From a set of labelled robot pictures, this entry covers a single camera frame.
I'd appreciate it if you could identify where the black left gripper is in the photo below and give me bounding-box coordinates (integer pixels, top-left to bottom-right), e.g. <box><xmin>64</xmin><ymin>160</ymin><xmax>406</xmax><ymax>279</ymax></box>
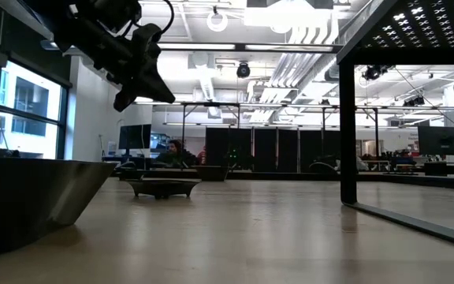
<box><xmin>88</xmin><ymin>23</ymin><xmax>176</xmax><ymax>112</ymax></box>

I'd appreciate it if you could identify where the black wavy square mini bowl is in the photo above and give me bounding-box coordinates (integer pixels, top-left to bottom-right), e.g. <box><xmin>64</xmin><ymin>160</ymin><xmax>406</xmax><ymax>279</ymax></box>
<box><xmin>192</xmin><ymin>165</ymin><xmax>231</xmax><ymax>183</ymax></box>

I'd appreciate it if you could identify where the black boat-shaped mini plate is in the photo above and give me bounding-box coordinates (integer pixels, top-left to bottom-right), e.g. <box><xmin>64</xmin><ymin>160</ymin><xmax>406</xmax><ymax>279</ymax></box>
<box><xmin>125</xmin><ymin>177</ymin><xmax>201</xmax><ymax>200</ymax></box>

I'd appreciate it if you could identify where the black angular mini dish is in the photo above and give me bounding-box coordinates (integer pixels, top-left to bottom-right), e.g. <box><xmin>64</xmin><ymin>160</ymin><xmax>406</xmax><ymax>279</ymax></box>
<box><xmin>0</xmin><ymin>155</ymin><xmax>118</xmax><ymax>254</ymax></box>

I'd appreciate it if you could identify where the overhead bar with light tubes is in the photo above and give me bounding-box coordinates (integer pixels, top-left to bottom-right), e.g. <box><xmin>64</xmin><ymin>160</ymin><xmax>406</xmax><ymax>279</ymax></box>
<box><xmin>39</xmin><ymin>39</ymin><xmax>344</xmax><ymax>54</ymax></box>

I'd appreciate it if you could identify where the black monitor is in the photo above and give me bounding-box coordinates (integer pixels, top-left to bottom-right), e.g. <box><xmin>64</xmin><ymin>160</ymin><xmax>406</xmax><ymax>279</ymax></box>
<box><xmin>117</xmin><ymin>123</ymin><xmax>153</xmax><ymax>151</ymax></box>
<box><xmin>417</xmin><ymin>125</ymin><xmax>454</xmax><ymax>156</ymax></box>

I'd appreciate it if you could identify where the person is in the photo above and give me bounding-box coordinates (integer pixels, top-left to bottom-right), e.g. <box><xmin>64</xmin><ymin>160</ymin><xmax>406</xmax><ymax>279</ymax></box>
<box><xmin>154</xmin><ymin>139</ymin><xmax>199</xmax><ymax>170</ymax></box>

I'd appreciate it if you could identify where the black round ceiling device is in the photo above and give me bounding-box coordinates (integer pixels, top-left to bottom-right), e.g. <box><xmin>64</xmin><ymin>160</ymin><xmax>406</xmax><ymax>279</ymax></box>
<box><xmin>236</xmin><ymin>62</ymin><xmax>251</xmax><ymax>80</ymax></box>

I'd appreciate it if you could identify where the large black-framed window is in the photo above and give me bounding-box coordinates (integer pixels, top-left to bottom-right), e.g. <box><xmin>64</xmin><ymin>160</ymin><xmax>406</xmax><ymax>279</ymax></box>
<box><xmin>0</xmin><ymin>58</ymin><xmax>73</xmax><ymax>159</ymax></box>

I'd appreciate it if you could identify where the black perforated metal rack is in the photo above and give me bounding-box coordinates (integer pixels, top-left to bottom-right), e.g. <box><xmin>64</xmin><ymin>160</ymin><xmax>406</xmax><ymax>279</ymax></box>
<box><xmin>336</xmin><ymin>0</ymin><xmax>454</xmax><ymax>252</ymax></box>

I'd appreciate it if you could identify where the black ceiling device cluster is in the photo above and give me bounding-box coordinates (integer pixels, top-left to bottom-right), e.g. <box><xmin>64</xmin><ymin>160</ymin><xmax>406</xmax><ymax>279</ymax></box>
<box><xmin>362</xmin><ymin>64</ymin><xmax>394</xmax><ymax>82</ymax></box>

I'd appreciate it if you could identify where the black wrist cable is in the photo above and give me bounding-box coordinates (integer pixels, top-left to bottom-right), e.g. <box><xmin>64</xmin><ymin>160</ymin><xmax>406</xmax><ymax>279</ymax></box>
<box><xmin>158</xmin><ymin>0</ymin><xmax>176</xmax><ymax>36</ymax></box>

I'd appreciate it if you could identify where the white ring ceiling lamp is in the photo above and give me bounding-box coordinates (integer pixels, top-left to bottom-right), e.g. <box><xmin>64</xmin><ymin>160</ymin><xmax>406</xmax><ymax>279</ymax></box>
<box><xmin>206</xmin><ymin>9</ymin><xmax>229</xmax><ymax>34</ymax></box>

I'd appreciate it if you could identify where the black partition wall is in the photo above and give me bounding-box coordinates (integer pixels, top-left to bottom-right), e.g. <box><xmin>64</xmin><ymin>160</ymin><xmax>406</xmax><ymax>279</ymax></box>
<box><xmin>205</xmin><ymin>127</ymin><xmax>341</xmax><ymax>173</ymax></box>

